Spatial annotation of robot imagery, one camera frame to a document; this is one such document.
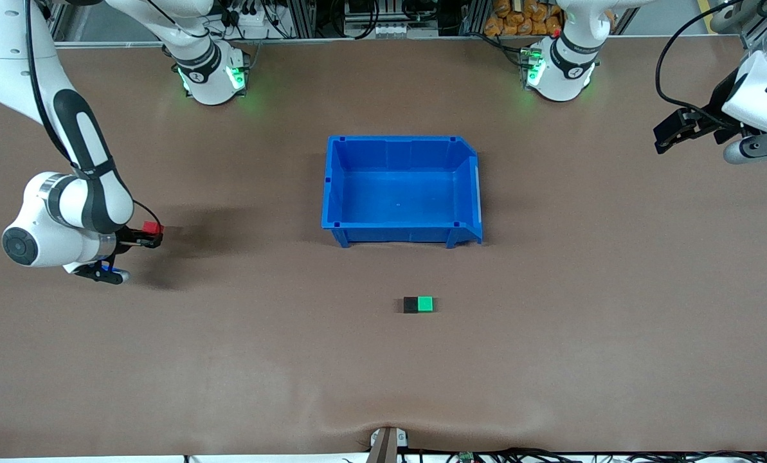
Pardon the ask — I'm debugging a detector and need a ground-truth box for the table cover mat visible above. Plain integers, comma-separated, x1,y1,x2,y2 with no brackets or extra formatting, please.
0,37,767,458

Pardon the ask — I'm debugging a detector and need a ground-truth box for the white power strip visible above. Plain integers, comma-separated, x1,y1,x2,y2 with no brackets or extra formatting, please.
219,6,275,41

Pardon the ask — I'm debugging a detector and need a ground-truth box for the bag of orange snacks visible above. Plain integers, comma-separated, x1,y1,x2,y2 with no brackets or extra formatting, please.
484,0,563,37

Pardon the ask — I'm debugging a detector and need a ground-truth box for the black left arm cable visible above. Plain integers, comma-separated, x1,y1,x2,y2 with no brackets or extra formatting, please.
656,0,744,129

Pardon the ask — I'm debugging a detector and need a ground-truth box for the metal table edge rail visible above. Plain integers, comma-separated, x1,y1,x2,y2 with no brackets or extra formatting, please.
55,36,753,51

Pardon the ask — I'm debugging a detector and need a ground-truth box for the aluminium frame post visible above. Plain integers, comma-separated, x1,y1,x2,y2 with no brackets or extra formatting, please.
459,0,490,36
285,0,316,39

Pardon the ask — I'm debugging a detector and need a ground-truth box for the blue plastic storage bin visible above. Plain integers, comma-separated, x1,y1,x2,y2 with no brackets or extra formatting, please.
321,135,484,249

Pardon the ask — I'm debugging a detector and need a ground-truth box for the metal camera mount clamp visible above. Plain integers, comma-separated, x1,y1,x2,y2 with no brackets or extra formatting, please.
370,426,408,463

